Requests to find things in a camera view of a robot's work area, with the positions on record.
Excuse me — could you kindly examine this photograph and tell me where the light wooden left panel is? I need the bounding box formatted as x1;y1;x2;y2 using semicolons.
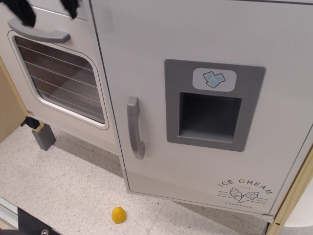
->
0;59;27;142

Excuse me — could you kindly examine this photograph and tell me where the white toy oven door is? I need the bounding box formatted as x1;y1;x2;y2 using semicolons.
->
0;0;118;154

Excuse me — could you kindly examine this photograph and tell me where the grey ice dispenser panel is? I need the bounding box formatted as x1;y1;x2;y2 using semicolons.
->
164;59;266;152

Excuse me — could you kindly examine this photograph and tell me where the grey oven door handle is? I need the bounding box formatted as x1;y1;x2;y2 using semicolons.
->
7;18;70;44

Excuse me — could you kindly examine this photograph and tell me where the grey fridge door handle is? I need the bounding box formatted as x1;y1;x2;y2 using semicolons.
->
127;96;145;160

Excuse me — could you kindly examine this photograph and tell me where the white toy fridge door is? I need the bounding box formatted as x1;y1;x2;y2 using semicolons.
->
89;0;313;220

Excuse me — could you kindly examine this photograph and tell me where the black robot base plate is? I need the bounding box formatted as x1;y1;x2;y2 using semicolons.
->
18;207;61;235

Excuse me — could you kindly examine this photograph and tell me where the grey kitchen leg block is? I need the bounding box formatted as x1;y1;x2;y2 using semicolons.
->
32;125;56;151

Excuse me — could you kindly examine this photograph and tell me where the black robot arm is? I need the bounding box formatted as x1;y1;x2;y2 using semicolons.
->
0;0;78;27

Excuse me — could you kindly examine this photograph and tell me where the light wooden side post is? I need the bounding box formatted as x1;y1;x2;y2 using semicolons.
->
266;146;313;235

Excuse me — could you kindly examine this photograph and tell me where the yellow toy lemon half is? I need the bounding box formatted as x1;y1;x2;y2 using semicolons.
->
112;207;127;224

